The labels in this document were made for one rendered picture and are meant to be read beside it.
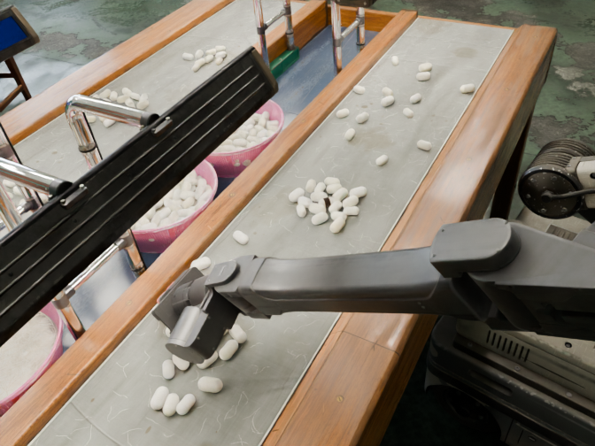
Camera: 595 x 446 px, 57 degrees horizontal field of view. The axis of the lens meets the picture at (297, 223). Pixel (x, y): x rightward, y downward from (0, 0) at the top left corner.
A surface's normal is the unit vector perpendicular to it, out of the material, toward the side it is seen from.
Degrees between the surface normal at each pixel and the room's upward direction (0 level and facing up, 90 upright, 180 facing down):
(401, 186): 0
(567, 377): 90
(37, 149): 0
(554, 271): 35
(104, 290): 0
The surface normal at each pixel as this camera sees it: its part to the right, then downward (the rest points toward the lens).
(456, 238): -0.64, -0.61
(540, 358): -0.61, 0.58
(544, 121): -0.08, -0.74
